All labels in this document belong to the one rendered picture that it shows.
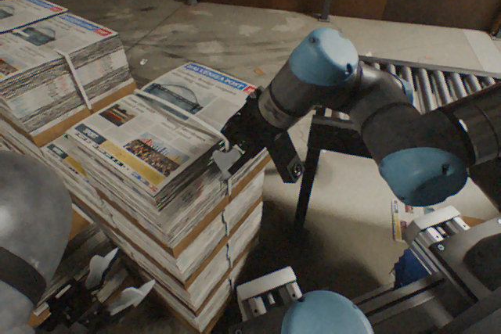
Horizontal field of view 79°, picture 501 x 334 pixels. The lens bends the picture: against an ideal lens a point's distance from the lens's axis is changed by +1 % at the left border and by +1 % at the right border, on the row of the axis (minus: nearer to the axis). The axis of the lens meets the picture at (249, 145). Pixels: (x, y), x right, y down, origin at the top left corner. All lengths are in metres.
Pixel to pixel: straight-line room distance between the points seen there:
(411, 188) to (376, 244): 1.45
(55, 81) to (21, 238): 0.86
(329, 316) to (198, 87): 0.55
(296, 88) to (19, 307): 0.34
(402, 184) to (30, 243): 0.32
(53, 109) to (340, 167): 1.61
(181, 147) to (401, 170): 0.40
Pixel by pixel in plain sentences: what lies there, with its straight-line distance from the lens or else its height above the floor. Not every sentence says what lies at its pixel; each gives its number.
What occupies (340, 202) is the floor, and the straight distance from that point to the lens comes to 1.89.
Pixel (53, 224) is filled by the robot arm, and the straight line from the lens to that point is 0.24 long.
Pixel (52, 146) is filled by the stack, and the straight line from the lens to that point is 1.11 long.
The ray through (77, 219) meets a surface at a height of 0.60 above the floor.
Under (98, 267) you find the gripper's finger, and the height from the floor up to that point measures 0.88.
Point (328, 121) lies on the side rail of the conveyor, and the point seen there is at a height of 0.80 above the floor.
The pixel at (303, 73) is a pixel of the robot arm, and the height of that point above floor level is 1.28.
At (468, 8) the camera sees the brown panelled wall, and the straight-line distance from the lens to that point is 4.41.
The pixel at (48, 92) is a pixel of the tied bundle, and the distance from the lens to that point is 1.06.
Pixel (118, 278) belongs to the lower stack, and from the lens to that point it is 1.45.
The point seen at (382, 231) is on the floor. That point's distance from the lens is 1.85.
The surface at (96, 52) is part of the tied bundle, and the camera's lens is 1.10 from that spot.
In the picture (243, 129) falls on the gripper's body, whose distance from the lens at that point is 0.53.
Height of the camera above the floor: 1.48
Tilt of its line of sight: 44 degrees down
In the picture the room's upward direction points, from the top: straight up
